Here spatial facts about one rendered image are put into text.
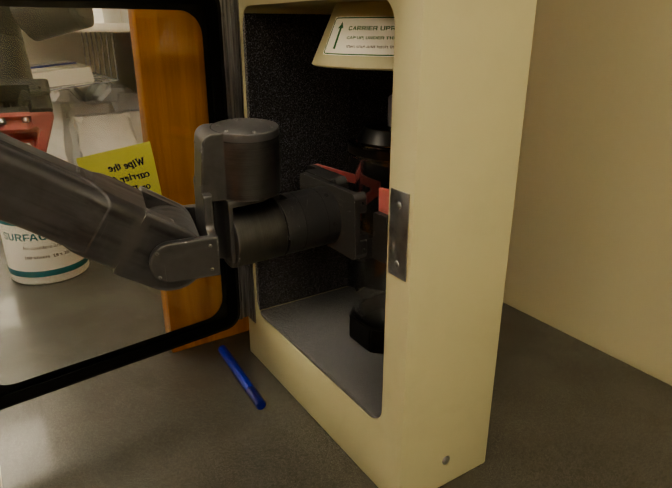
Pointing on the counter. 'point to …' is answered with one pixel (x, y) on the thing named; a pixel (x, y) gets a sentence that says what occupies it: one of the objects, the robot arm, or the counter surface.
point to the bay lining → (306, 133)
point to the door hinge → (236, 116)
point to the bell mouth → (358, 37)
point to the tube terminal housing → (428, 223)
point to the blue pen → (242, 378)
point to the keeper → (398, 233)
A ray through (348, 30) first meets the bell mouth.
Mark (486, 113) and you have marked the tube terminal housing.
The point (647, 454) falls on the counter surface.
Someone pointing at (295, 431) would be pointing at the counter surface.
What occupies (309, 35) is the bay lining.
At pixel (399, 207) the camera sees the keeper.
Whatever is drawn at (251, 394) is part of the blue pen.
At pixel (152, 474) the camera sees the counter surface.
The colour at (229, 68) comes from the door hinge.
